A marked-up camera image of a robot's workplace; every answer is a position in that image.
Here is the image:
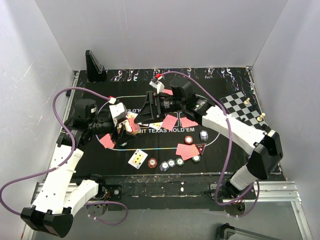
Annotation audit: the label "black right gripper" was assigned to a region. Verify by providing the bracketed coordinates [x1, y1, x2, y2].
[133, 91, 185, 126]

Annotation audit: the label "red back cards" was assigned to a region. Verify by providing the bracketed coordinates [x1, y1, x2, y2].
[99, 133, 115, 149]
[175, 143, 200, 161]

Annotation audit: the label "red playing card box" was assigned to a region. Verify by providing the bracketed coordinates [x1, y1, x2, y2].
[117, 117, 140, 135]

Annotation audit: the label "face up card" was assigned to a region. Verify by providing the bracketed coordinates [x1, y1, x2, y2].
[126, 112, 138, 119]
[149, 122, 163, 130]

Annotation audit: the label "red back board card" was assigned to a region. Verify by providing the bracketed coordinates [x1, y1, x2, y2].
[161, 114, 178, 131]
[180, 117, 199, 128]

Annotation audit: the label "three of spades card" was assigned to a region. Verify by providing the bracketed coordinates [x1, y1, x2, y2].
[128, 149, 148, 169]

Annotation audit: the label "red poker chip stack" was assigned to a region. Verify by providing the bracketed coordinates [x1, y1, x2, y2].
[148, 158, 158, 169]

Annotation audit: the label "red chips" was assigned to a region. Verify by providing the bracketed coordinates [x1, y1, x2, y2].
[184, 135, 193, 145]

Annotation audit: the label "blue poker chip stack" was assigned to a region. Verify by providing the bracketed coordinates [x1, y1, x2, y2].
[159, 161, 170, 172]

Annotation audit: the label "blue chips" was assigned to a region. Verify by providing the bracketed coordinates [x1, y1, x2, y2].
[199, 130, 209, 142]

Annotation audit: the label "blue chip aside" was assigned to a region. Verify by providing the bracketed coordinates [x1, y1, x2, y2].
[167, 159, 176, 168]

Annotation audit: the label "green poker chip stack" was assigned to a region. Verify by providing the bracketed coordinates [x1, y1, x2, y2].
[175, 157, 184, 166]

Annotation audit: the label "red triangular acrylic marker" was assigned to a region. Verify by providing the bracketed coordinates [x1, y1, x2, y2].
[195, 143, 206, 155]

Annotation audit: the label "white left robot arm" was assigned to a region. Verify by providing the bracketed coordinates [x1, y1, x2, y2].
[20, 98, 135, 238]

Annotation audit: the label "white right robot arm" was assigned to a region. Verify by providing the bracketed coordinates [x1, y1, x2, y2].
[134, 78, 283, 199]

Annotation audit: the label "black poker table mat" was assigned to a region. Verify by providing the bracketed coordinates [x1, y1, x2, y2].
[73, 67, 256, 178]

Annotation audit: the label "black card shoe stand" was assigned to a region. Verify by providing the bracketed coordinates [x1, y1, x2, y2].
[85, 50, 107, 83]

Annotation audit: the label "black white chess board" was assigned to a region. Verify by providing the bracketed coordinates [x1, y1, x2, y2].
[219, 91, 270, 131]

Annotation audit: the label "black chess piece upper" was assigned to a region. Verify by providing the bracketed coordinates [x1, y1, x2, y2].
[250, 105, 256, 112]

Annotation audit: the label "white chess pawn near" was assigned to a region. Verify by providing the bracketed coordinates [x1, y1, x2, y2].
[257, 112, 266, 122]

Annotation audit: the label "black case bottom corner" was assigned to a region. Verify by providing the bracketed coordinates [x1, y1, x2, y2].
[215, 222, 276, 240]

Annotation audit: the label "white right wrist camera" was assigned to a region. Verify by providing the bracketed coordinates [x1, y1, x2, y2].
[149, 79, 165, 94]

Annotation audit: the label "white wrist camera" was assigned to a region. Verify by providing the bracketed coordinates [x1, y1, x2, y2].
[109, 102, 128, 126]
[149, 79, 165, 94]

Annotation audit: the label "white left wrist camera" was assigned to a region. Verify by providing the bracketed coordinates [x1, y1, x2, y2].
[109, 102, 128, 126]

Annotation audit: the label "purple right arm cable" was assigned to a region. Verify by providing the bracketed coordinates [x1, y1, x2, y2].
[155, 70, 261, 217]

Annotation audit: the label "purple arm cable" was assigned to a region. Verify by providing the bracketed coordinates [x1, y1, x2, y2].
[0, 86, 129, 226]
[155, 70, 261, 217]

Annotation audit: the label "black wall clip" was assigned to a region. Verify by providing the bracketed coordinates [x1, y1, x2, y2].
[65, 90, 71, 98]

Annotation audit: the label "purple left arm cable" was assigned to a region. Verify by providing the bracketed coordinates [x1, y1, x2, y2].
[0, 86, 129, 226]

